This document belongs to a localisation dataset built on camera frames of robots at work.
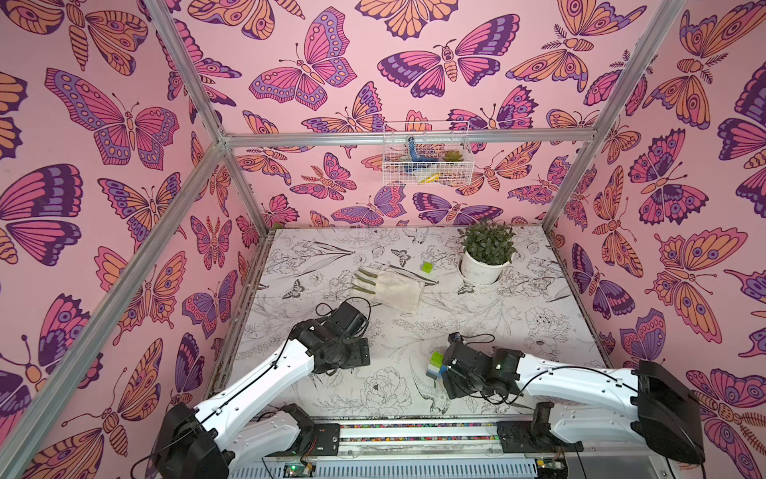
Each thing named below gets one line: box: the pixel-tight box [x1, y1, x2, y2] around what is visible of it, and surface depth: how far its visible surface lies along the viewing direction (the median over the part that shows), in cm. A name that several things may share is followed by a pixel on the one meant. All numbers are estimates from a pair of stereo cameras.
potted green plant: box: [456, 219, 519, 285], surface depth 94 cm
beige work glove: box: [351, 263, 439, 313], surface depth 105 cm
